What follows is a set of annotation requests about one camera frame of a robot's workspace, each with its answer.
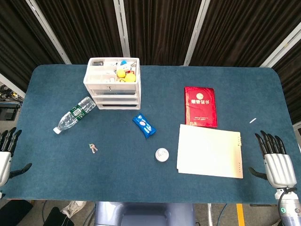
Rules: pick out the silver key bunch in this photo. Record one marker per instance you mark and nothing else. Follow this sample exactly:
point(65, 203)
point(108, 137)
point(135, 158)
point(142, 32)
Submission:
point(93, 148)

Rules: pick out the white plastic drawer organizer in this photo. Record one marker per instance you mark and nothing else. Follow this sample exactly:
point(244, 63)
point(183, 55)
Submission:
point(113, 90)

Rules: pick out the black box on floor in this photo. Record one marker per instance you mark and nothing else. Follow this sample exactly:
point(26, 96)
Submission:
point(8, 112)

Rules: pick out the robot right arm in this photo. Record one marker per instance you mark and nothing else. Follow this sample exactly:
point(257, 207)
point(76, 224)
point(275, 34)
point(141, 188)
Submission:
point(291, 209)

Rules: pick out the white round tin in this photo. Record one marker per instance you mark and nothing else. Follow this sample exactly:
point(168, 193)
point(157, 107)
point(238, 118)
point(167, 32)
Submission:
point(161, 155)

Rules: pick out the dark pleated curtain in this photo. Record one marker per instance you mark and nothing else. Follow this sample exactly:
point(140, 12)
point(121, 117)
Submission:
point(160, 28)

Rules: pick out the small blue item in organizer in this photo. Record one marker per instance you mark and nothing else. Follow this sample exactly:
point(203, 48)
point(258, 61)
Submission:
point(124, 62)

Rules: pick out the red certificate book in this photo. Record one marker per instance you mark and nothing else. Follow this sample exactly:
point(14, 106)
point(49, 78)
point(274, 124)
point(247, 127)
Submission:
point(200, 107)

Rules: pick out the cream file folder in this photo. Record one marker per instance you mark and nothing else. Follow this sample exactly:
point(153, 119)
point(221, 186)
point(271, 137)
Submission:
point(209, 151)

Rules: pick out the robot left five-finger hand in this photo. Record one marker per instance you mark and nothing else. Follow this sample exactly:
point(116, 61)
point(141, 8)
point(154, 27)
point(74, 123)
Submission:
point(5, 164)

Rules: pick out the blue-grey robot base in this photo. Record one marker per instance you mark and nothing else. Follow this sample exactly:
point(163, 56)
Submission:
point(143, 214)

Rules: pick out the small white stick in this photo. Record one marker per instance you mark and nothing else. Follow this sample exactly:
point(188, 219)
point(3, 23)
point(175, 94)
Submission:
point(252, 120)

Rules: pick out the blue snack packet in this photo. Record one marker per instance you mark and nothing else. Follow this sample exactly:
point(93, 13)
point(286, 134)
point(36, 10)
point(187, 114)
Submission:
point(144, 125)

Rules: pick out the small yellow ball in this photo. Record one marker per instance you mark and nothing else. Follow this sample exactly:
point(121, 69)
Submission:
point(121, 73)

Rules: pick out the robot right five-finger hand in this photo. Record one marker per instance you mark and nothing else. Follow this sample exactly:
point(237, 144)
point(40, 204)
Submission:
point(279, 168)

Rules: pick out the aluminium frame post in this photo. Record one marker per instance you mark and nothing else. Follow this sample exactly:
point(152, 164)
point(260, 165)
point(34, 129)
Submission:
point(282, 46)
point(196, 33)
point(47, 30)
point(121, 28)
point(11, 86)

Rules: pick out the clear plastic water bottle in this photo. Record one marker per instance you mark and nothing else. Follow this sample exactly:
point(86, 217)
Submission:
point(75, 114)

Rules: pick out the large yellow ball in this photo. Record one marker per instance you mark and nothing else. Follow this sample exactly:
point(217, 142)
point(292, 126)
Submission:
point(130, 78)

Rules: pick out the grey metal table leg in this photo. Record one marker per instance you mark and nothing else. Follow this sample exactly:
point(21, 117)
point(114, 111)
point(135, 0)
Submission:
point(210, 214)

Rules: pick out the white sneaker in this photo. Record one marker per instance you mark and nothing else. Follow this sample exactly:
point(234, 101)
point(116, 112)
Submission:
point(74, 208)

